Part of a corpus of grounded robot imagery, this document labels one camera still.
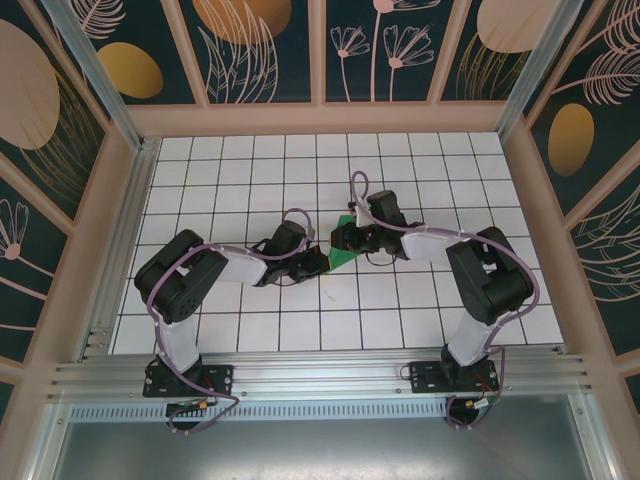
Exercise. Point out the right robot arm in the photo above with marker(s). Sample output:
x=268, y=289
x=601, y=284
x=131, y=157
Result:
x=470, y=340

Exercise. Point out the aluminium frame post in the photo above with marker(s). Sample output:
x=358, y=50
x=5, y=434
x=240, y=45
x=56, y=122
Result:
x=530, y=65
x=90, y=65

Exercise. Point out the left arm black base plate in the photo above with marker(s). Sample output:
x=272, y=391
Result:
x=220, y=377

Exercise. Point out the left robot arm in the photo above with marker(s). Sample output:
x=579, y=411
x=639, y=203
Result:
x=175, y=345

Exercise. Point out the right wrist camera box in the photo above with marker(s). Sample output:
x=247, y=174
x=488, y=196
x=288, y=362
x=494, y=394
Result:
x=364, y=212

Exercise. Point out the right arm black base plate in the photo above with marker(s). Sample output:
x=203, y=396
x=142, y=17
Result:
x=425, y=377

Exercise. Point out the green paper sheet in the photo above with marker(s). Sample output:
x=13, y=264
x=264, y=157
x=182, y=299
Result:
x=345, y=257

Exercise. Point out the short aluminium side rail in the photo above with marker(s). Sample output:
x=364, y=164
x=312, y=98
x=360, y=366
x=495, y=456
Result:
x=127, y=240

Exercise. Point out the galvanised metal sheet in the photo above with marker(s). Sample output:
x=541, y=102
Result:
x=320, y=450

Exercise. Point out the long aluminium mounting rail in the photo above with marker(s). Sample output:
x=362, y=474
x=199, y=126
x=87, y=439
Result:
x=320, y=375

